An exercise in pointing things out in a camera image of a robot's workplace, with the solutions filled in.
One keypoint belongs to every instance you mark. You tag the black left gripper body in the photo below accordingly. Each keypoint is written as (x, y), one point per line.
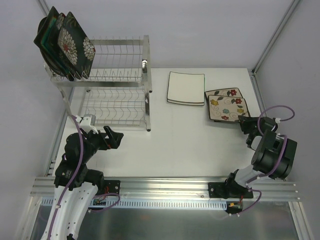
(105, 139)

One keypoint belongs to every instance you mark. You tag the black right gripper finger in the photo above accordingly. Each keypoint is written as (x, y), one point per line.
(253, 141)
(247, 122)

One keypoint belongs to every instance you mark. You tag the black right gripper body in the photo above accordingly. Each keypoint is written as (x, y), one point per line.
(250, 124)

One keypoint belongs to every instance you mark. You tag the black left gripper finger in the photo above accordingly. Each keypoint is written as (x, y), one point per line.
(119, 136)
(110, 138)

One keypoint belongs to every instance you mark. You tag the cream floral square plate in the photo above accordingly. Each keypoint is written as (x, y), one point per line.
(226, 108)

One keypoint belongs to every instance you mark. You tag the round silver-rimmed cream plate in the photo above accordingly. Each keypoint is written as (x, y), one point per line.
(46, 58)

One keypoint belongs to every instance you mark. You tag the dark square teal-centre plate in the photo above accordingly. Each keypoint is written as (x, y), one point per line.
(43, 40)

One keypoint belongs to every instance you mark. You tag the black chrysanthemum square plate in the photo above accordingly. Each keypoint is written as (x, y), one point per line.
(64, 48)

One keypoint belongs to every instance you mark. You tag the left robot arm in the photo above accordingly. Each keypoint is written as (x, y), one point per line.
(75, 185)

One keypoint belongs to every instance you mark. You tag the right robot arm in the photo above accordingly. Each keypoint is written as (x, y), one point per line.
(273, 157)

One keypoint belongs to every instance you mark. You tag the stainless steel dish rack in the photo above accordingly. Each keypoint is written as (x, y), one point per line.
(117, 90)

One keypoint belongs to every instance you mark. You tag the lower cream floral plate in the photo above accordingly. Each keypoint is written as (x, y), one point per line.
(227, 92)

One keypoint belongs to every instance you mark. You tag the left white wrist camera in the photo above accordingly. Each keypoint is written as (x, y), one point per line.
(87, 123)

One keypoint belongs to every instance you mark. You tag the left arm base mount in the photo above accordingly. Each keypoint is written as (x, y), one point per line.
(111, 186)

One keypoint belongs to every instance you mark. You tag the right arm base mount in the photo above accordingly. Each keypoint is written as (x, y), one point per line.
(217, 190)

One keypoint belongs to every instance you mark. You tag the white slotted cable duct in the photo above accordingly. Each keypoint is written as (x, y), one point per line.
(160, 204)

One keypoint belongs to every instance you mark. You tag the aluminium frame rail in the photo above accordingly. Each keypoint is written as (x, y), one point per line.
(196, 188)

